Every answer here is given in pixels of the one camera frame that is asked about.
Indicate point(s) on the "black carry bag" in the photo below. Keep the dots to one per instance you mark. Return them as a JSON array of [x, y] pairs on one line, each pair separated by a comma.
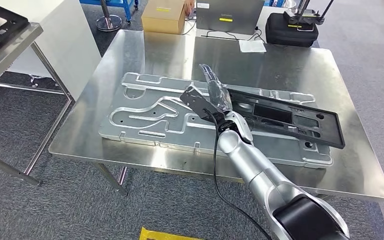
[[288, 36]]

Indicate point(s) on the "brown cardboard box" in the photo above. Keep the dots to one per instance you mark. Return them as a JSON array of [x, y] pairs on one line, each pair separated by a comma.
[[162, 21]]

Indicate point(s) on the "white cabinet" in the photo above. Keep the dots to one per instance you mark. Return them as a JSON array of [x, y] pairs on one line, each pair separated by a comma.
[[66, 43]]

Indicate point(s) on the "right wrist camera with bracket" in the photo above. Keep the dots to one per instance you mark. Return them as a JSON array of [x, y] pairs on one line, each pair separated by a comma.
[[195, 99]]

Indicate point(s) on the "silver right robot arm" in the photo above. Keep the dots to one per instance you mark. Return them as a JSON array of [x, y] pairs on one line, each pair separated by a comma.
[[245, 159]]

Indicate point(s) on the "grey laptop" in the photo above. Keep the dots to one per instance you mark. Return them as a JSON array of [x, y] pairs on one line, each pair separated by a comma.
[[245, 20]]

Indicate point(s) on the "white paper sheet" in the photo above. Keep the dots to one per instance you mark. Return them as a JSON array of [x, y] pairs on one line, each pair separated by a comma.
[[252, 46]]

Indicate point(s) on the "stainless steel table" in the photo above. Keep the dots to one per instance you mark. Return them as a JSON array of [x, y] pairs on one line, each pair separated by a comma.
[[294, 66], [6, 56]]

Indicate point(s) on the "blue metal shelf rack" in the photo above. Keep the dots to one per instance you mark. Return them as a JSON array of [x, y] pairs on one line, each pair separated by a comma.
[[126, 11]]

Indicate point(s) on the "black plastic frame part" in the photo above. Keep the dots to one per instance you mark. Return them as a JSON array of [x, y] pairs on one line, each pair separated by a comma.
[[16, 24], [271, 114]]

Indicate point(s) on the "grey metal fixture plate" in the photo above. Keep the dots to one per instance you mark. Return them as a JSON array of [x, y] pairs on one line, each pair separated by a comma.
[[178, 139]]

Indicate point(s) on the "chrome stanchion post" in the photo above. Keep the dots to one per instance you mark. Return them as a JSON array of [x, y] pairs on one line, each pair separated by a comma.
[[108, 24]]

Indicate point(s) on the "chrome chair base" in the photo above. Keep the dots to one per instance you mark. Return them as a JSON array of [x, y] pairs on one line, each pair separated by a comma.
[[34, 79]]

